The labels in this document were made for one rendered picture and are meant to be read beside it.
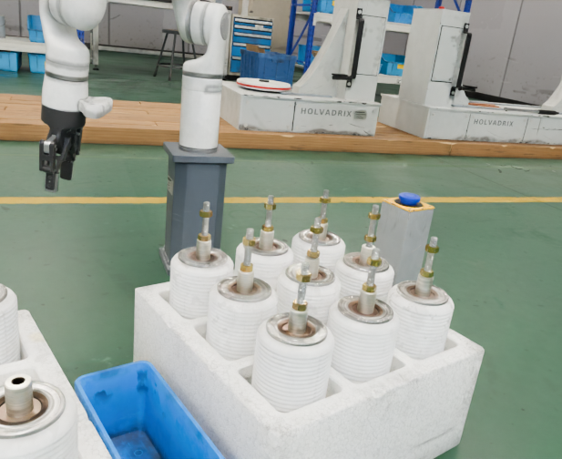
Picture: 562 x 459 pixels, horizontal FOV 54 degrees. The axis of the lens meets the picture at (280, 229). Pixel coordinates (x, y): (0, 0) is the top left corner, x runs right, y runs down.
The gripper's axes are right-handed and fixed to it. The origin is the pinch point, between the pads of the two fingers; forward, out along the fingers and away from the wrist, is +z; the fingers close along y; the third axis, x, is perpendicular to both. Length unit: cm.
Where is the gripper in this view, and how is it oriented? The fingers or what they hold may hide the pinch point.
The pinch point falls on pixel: (59, 178)
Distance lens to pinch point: 111.9
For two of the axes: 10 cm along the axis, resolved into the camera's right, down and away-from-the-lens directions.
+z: -2.3, 8.8, 4.1
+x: 9.7, 2.3, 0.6
